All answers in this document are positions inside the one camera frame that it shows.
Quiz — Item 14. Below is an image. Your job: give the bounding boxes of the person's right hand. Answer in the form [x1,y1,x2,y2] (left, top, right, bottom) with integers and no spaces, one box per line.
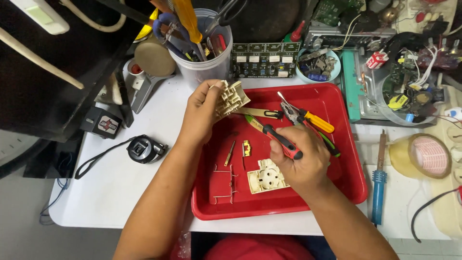
[269,125,331,194]

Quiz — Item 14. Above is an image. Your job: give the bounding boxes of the person's left hand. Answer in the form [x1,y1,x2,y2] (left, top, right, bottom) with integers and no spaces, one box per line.
[179,79,226,147]

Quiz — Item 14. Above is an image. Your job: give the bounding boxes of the cream plastic socket housing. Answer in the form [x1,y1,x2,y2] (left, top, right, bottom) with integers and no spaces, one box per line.
[216,80,251,118]

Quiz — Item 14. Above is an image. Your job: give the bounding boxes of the red black handled screwdriver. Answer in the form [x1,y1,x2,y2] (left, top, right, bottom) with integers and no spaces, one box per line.
[245,114,304,160]

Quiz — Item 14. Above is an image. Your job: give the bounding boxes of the clear plastic tool container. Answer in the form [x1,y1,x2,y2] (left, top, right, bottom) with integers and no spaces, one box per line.
[167,9,234,90]

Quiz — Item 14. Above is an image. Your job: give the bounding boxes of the cream utility knife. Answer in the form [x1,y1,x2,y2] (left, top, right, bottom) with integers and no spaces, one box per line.
[234,107,284,120]

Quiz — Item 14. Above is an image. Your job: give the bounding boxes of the green amplifier circuit board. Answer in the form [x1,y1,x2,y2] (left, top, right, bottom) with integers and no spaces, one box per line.
[230,42,302,79]

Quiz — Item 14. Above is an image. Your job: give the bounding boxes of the thin brass strip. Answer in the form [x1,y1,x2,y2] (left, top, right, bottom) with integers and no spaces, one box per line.
[224,140,236,167]

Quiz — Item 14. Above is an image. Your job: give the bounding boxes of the brown round disc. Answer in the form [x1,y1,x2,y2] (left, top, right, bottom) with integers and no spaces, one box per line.
[134,35,177,77]

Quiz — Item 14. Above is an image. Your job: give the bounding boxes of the grey metal stand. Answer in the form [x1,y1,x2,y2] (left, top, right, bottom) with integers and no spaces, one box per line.
[126,58,176,115]

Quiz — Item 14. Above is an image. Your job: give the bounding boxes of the green bottle with red cap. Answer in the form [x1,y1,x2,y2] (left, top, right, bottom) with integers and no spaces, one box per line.
[283,20,306,44]

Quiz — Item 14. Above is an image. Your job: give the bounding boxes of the cream socket cover plate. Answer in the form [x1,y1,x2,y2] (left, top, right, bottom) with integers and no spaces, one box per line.
[247,158,290,195]

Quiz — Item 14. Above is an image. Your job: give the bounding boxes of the light blue bowl of components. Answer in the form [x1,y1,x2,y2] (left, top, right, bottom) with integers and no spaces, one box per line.
[295,48,342,85]

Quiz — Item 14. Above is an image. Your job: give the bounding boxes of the black power adapter box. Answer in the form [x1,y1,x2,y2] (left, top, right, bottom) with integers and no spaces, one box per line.
[80,106,123,140]

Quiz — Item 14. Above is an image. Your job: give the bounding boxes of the red plastic tray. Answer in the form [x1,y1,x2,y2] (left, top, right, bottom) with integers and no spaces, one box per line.
[191,83,369,221]

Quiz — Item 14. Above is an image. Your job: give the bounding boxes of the teal metal chassis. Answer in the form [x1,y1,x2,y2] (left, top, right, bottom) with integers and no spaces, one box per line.
[341,48,438,129]

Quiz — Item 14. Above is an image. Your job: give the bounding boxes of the grey car radio unit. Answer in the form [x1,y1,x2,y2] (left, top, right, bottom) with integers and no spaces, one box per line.
[303,21,397,51]

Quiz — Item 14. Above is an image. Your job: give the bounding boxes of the person's red clothing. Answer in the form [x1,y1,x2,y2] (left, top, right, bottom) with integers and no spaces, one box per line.
[203,234,315,260]

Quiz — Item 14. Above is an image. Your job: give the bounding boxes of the pale wooden stick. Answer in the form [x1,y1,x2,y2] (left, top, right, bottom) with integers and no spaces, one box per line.
[0,27,85,90]

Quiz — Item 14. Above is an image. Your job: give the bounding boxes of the clear tub of electronic parts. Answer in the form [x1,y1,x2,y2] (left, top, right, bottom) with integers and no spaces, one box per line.
[377,49,449,127]

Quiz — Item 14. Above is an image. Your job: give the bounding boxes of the clear packing tape roll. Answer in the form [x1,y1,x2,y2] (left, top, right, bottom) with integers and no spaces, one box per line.
[389,133,453,180]

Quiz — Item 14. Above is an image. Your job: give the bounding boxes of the blue handled pliers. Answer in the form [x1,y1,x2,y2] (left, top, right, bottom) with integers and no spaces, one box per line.
[153,12,189,60]

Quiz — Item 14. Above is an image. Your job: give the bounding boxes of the large amber handled screwdriver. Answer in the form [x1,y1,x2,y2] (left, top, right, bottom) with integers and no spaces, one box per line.
[173,0,209,62]

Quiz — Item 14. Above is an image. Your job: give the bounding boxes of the black handled scissors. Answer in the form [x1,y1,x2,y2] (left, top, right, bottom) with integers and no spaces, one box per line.
[205,0,250,37]

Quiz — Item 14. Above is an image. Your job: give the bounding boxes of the red green handled pliers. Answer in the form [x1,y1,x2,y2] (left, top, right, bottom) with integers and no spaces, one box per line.
[280,101,341,158]

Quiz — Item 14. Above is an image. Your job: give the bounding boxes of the black tape measure with strap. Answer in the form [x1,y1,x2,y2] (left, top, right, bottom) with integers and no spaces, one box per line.
[74,134,169,180]

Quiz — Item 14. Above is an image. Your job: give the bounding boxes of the bent metal wire clips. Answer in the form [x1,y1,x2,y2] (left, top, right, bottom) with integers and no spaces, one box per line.
[212,164,239,205]

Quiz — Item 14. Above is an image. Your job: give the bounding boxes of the yellow handled screwdriver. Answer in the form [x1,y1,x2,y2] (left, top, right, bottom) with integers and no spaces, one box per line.
[277,91,335,134]

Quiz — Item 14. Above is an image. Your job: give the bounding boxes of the blue floor cable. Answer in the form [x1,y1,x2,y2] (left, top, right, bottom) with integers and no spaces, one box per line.
[39,152,74,226]

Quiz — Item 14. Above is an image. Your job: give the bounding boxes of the blue handled soldering iron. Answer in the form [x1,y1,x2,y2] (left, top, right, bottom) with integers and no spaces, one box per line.
[371,130,388,227]

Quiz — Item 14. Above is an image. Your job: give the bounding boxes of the black cable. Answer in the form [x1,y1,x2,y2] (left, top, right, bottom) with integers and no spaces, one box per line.
[411,187,462,243]

